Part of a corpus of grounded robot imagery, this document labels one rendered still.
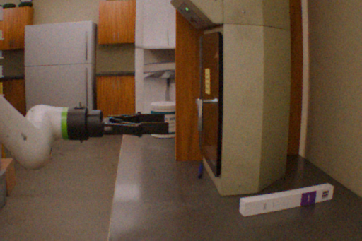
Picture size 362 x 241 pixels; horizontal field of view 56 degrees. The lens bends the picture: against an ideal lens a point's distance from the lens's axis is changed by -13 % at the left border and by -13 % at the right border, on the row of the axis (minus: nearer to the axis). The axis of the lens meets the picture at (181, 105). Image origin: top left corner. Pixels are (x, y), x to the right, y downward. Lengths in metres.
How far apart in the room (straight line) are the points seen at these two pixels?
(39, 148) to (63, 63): 5.08
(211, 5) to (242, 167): 0.45
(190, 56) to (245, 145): 0.45
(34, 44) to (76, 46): 0.70
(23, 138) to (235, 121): 0.55
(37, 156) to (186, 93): 0.65
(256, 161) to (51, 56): 5.18
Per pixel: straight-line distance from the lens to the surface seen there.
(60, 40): 6.01
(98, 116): 1.04
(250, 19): 1.04
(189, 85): 1.38
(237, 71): 1.02
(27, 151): 0.94
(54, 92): 6.06
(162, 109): 1.76
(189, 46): 1.37
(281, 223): 0.93
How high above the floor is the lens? 1.34
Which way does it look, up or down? 8 degrees down
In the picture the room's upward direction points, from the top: straight up
